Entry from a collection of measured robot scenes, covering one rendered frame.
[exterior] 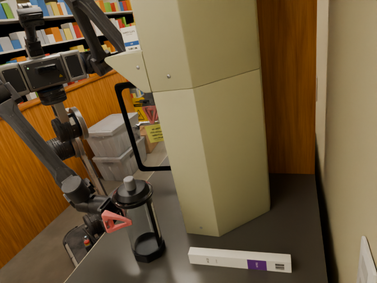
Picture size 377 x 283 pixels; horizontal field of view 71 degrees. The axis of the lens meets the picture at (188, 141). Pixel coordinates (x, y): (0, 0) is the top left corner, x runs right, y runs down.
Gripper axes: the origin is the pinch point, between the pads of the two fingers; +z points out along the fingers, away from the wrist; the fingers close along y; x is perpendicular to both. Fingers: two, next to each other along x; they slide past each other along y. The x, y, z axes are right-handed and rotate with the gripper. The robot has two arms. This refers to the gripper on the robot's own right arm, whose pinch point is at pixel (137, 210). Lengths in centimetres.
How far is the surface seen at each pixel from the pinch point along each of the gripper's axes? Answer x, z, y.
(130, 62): -38.6, 1.8, 10.3
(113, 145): 76, -136, 164
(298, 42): -34, 41, 47
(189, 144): -16.8, 14.6, 9.6
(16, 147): 43, -183, 95
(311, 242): 13.3, 46.6, 10.4
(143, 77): -34.8, 4.5, 10.1
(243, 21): -44, 28, 21
